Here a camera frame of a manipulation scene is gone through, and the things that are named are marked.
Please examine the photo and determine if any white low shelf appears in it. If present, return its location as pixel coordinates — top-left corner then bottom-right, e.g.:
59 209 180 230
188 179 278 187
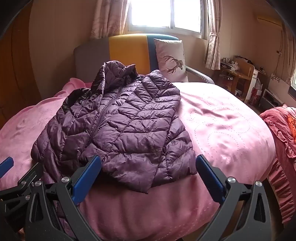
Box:
260 89 285 110

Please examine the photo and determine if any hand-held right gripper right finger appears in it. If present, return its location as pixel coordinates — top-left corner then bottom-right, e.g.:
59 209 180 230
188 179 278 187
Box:
195 154 272 241

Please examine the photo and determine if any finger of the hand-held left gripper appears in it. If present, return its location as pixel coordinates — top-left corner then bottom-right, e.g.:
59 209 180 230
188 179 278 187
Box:
0 156 14 179
0 162 44 232

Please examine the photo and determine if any grey yellow blue headboard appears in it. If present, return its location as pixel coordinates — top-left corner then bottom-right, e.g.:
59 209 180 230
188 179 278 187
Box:
73 34 183 80

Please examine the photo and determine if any white cabinet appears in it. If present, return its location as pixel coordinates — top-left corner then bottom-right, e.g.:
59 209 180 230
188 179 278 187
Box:
245 67 264 102

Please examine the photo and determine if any grey padded armrest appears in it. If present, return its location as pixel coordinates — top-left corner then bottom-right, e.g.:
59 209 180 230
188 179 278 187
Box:
185 66 215 84

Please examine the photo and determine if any wooden desk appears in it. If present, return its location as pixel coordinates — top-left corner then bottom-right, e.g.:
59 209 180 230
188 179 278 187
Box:
218 56 255 98

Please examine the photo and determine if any wall air conditioner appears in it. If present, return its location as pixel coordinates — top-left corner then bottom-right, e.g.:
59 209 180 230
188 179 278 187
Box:
255 14 284 29

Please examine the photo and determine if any pink bed blanket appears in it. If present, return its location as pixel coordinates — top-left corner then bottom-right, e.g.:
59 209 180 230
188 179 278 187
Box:
0 77 277 241

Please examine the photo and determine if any white deer print pillow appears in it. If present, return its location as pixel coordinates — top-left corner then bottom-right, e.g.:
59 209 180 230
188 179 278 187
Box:
154 39 188 82

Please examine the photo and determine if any coral ruffled blanket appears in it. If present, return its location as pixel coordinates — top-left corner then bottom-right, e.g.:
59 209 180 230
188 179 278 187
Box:
259 105 296 223

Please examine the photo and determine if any red bag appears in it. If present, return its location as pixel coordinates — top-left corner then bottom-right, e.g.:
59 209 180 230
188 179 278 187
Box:
250 88 263 106

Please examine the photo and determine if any wooden wardrobe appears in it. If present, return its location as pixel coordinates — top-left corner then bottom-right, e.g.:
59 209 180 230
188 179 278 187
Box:
0 2 42 130

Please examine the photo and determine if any purple quilted puffer jacket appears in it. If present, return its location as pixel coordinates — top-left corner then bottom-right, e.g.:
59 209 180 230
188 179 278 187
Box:
31 60 197 194

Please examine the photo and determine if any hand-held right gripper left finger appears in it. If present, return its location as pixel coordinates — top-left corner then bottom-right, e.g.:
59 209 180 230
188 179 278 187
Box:
24 155 102 241

